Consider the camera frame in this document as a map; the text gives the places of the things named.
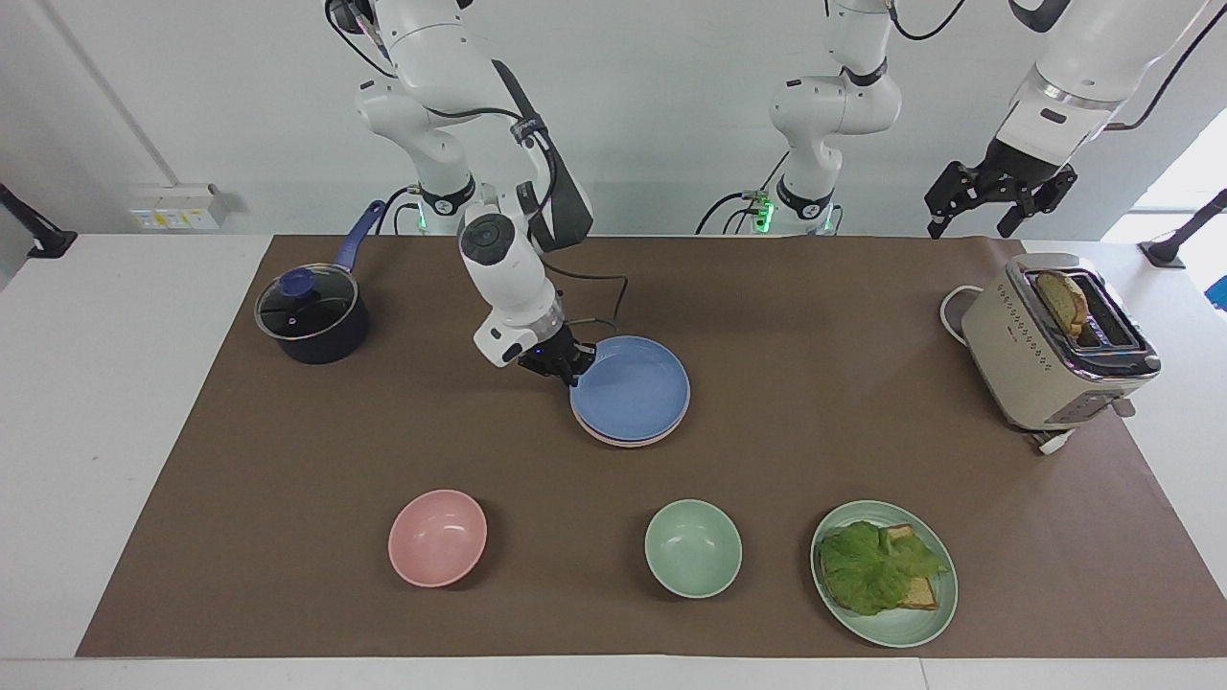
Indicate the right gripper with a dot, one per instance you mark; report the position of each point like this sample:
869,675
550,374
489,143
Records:
544,353

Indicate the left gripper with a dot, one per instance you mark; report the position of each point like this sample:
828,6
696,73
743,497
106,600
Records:
1016,168

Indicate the blue plate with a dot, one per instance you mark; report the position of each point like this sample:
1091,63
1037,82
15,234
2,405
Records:
633,388

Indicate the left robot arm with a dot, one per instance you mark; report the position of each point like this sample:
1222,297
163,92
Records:
834,105

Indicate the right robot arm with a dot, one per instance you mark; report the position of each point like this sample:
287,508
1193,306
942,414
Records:
431,48

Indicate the pink plate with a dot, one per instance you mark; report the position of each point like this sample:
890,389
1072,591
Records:
661,440

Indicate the toasted bread slice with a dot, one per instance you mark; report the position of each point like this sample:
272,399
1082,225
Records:
1064,299
922,592

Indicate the beige toaster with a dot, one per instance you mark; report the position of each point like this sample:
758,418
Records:
1021,369

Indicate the black stand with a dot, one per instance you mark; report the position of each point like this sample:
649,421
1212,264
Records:
43,240
1169,249

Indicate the green bowl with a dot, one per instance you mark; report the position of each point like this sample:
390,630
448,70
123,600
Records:
692,548

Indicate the pink bowl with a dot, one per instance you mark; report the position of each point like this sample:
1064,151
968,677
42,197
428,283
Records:
437,539

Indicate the dark blue saucepan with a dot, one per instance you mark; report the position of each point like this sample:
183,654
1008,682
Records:
326,347

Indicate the glass lid with blue knob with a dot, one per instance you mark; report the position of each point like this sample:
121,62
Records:
307,302

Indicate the green lettuce leaf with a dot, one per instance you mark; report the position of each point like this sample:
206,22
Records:
868,570

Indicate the green plate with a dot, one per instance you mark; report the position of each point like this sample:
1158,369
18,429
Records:
887,628

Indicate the wall power outlet box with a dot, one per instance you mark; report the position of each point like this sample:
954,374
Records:
177,206

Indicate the white wall conduit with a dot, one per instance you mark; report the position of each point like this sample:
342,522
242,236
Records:
105,96

